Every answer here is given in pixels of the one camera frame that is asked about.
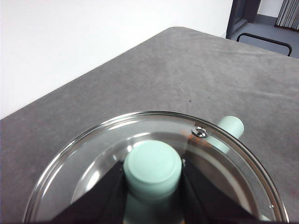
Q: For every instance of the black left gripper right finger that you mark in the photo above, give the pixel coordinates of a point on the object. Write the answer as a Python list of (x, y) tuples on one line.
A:
[(210, 203)]

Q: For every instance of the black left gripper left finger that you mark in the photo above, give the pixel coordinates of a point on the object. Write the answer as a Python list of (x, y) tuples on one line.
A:
[(98, 203)]

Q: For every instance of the glass lid with green knob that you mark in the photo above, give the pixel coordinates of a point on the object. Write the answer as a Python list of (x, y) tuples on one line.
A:
[(151, 163)]

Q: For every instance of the grey ribbed panel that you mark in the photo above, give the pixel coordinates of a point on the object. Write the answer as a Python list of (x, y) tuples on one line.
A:
[(288, 14)]

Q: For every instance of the black metal tube frame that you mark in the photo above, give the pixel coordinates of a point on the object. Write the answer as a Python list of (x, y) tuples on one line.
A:
[(264, 38)]

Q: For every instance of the dark door frame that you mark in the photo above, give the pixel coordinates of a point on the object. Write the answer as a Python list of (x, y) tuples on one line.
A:
[(240, 16)]

